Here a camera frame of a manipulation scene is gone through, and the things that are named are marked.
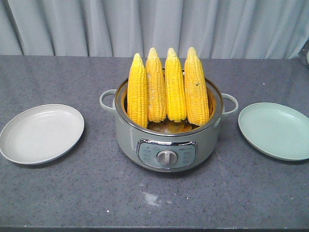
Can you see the pale yellow corn cob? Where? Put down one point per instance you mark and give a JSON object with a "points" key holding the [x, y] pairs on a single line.
{"points": [[157, 108]]}

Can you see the grey curtain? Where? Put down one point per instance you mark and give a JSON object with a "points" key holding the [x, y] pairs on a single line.
{"points": [[121, 28]]}

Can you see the cream white plate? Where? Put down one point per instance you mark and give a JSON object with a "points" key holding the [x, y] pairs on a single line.
{"points": [[41, 134]]}

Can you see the green electric cooking pot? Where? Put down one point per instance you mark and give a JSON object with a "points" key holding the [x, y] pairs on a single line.
{"points": [[168, 146]]}

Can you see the light green plate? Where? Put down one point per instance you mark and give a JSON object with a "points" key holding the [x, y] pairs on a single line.
{"points": [[276, 130]]}

